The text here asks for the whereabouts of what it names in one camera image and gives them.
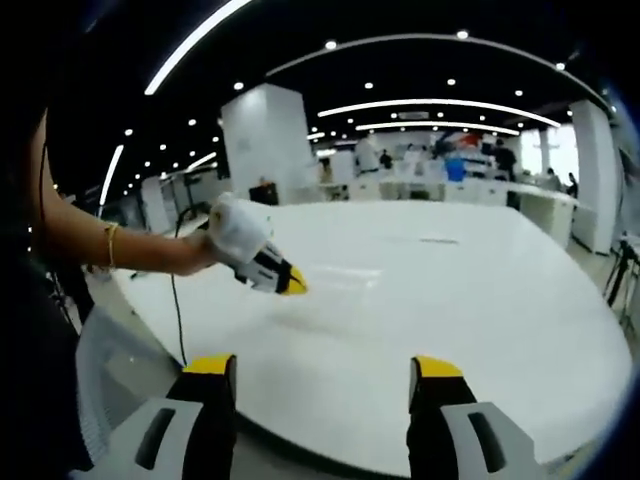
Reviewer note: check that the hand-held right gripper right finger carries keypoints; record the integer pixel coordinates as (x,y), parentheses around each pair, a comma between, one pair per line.
(450,435)

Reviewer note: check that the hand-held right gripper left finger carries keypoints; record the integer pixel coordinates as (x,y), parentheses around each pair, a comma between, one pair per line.
(200,425)

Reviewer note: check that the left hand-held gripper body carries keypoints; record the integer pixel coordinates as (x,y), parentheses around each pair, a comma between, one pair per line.
(240,227)

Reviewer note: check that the clear resealable bag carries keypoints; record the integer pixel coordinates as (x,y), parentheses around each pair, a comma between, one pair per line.
(345,280)

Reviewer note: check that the black office chair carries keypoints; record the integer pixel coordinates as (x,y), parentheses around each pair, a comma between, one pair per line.
(264,194)

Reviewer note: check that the white square pillar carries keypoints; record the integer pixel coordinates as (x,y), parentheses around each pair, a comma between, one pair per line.
(155,205)
(592,170)
(270,140)

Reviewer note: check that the grey mesh office chair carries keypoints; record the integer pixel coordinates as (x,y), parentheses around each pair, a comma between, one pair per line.
(115,360)

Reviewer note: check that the long ceiling light strip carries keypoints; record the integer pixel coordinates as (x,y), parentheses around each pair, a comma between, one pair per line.
(111,175)
(440,104)
(195,40)

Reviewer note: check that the row of white desks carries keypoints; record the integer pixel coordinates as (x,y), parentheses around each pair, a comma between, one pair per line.
(450,192)

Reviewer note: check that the person's dark clothing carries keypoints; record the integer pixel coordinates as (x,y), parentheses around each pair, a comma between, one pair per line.
(35,350)

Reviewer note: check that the blue plastic box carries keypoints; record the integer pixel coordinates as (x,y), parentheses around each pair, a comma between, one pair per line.
(455,169)

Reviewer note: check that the black tripod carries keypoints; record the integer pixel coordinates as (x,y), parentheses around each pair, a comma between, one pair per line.
(620,270)

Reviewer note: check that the red and blue wall graphic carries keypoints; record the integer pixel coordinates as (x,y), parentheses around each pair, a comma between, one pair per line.
(457,141)

